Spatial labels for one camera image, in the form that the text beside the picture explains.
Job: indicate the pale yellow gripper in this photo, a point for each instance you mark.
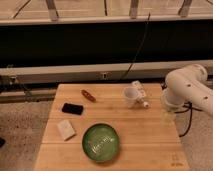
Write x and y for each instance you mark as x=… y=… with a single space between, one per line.
x=168 y=117

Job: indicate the white ceramic cup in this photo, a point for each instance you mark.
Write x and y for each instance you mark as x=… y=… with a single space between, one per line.
x=131 y=96

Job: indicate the green ceramic bowl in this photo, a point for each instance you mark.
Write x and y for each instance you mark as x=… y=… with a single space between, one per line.
x=101 y=142

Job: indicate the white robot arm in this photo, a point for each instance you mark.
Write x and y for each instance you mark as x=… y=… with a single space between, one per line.
x=186 y=84

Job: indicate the brown oblong toy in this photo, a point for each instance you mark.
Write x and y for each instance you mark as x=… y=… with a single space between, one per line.
x=88 y=96

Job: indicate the black rectangular block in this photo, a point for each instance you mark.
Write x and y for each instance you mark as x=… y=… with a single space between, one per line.
x=72 y=108

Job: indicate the white sponge block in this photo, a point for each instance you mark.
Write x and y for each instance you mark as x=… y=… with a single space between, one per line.
x=66 y=129

